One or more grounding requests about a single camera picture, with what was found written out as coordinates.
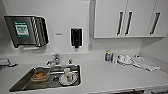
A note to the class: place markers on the chrome sink sprayer knob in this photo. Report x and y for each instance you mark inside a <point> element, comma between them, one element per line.
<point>70,61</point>

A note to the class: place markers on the blue labelled bottle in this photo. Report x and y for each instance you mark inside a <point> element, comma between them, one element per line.
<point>107,56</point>

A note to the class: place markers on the chrome sink faucet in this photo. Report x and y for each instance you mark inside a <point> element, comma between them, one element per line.
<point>55,59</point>

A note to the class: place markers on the white printed cup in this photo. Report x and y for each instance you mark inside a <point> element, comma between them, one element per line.
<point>68,74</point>

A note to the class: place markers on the white plate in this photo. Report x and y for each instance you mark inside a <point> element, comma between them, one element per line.
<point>75,81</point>

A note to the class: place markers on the orange bowl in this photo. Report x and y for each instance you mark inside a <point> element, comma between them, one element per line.
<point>40,76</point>

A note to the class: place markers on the steel paper towel dispenser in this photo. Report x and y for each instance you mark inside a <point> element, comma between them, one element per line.
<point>25,30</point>

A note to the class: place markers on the white folded towel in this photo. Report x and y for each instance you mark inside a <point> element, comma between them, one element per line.
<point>146,64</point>

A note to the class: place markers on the stainless steel sink basin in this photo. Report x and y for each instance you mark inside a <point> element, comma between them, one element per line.
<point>23,86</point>

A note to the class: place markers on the dish drying rack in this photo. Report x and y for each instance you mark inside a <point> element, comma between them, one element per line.
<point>5,62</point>

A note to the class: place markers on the white narrow drawer unit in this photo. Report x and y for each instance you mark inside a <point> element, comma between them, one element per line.
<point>160,91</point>

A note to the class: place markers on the white wall outlet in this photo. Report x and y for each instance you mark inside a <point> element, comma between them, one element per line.
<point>90,47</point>

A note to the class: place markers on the black wall soap dispenser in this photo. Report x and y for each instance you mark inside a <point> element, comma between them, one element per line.
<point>76,37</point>

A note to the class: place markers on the small wall label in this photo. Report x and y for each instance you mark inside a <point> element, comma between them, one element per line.
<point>58,33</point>

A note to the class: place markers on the white three-door wall cabinet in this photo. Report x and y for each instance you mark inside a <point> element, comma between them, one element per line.
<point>133,18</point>

